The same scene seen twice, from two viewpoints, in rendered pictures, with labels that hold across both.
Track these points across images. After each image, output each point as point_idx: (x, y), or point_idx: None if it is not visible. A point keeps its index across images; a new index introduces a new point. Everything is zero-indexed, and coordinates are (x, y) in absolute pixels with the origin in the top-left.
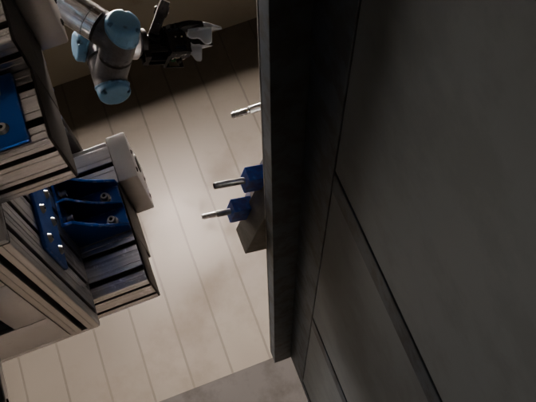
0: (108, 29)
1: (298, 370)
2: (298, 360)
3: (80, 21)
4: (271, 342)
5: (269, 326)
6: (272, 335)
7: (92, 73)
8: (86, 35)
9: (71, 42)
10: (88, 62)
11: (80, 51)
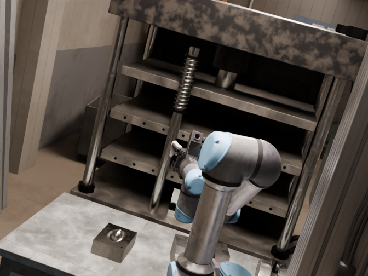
0: (234, 219)
1: (14, 266)
2: (33, 272)
3: (235, 212)
4: (25, 259)
5: (53, 268)
6: (47, 270)
7: (190, 206)
8: (226, 214)
9: (195, 179)
10: (193, 198)
11: (199, 194)
